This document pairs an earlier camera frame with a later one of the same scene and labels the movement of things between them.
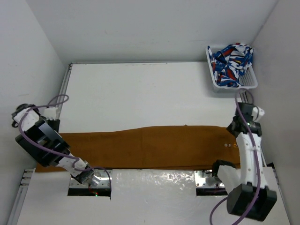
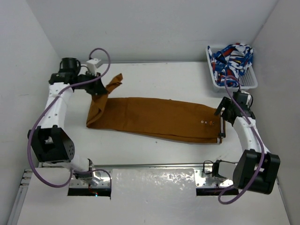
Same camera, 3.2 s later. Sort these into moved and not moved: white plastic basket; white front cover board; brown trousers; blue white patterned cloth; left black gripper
Moved: brown trousers; left black gripper
Not moved: white plastic basket; blue white patterned cloth; white front cover board
